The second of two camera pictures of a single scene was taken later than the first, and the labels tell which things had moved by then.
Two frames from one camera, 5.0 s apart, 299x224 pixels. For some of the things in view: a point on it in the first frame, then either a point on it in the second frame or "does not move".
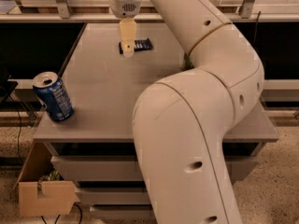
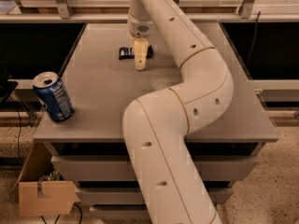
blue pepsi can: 49,88 does not move
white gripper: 125,6 -> 140,27
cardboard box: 58,195 does not move
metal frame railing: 64,9 does not move
